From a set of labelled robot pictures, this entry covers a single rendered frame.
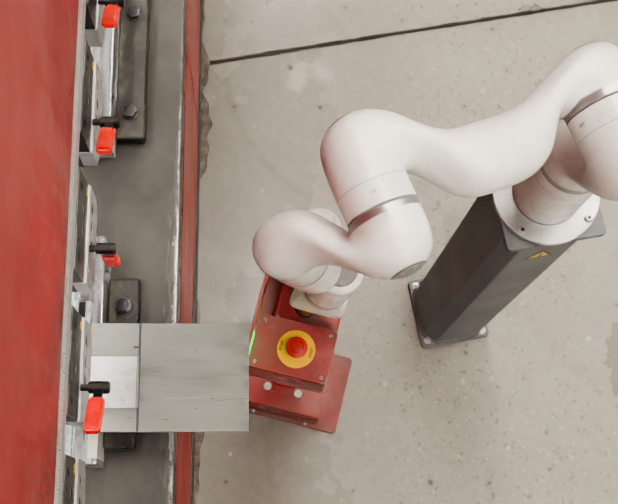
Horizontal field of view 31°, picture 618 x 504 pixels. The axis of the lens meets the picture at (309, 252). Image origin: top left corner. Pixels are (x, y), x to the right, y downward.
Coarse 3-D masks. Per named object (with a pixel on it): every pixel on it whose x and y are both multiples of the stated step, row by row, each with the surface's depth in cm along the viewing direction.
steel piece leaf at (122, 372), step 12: (96, 360) 181; (108, 360) 181; (120, 360) 182; (132, 360) 182; (96, 372) 181; (108, 372) 181; (120, 372) 181; (132, 372) 181; (120, 384) 181; (132, 384) 181; (108, 396) 180; (120, 396) 180; (132, 396) 180
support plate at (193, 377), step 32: (96, 352) 182; (128, 352) 182; (160, 352) 182; (192, 352) 183; (224, 352) 183; (160, 384) 181; (192, 384) 181; (224, 384) 182; (128, 416) 180; (160, 416) 180; (192, 416) 180; (224, 416) 180
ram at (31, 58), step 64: (0, 0) 107; (64, 0) 142; (0, 64) 107; (64, 64) 143; (0, 128) 107; (64, 128) 143; (0, 192) 107; (64, 192) 143; (0, 256) 107; (64, 256) 143; (0, 320) 107; (0, 384) 108; (64, 384) 144; (0, 448) 108; (64, 448) 144
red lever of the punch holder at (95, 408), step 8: (88, 384) 154; (96, 384) 154; (104, 384) 154; (88, 392) 155; (96, 392) 154; (104, 392) 154; (88, 400) 152; (96, 400) 152; (104, 400) 152; (88, 408) 150; (96, 408) 150; (88, 416) 149; (96, 416) 149; (88, 424) 148; (96, 424) 148; (88, 432) 148; (96, 432) 148
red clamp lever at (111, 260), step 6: (90, 246) 161; (96, 246) 161; (102, 246) 161; (108, 246) 161; (114, 246) 161; (96, 252) 161; (102, 252) 161; (108, 252) 161; (114, 252) 161; (102, 258) 165; (108, 258) 164; (114, 258) 165; (108, 264) 167; (114, 264) 167; (120, 264) 170
